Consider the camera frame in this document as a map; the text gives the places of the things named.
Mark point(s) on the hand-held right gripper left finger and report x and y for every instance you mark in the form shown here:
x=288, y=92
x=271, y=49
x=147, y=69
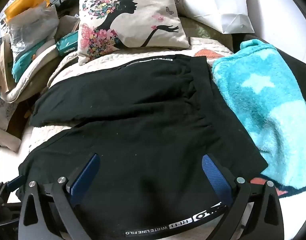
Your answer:
x=83, y=177

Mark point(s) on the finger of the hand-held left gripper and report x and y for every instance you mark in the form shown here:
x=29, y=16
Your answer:
x=15, y=181

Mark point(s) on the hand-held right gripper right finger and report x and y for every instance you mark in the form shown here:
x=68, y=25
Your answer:
x=215, y=175

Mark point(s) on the black pants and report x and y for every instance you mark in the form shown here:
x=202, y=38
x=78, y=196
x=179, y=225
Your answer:
x=143, y=117

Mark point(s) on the turquoise star fleece blanket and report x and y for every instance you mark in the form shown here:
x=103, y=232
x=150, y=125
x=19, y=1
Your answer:
x=255, y=105

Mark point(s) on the cream folded cushion pad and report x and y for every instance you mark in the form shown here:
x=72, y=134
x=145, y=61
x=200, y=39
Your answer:
x=35, y=80

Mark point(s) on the heart print quilted bedspread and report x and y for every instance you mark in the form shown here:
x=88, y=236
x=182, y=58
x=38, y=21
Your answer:
x=65, y=67

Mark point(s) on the teal plastic package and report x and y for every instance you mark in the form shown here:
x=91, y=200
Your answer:
x=25, y=60

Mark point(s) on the teal tissue packet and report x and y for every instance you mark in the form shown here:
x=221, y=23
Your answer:
x=68, y=45

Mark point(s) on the translucent plastic bag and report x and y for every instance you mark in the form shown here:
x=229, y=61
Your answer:
x=35, y=30

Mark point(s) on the floral silhouette printed pillow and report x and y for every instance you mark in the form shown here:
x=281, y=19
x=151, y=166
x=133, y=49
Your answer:
x=143, y=30

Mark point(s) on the yellow bag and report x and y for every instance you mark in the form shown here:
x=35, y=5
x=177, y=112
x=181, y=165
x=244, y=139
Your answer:
x=25, y=2

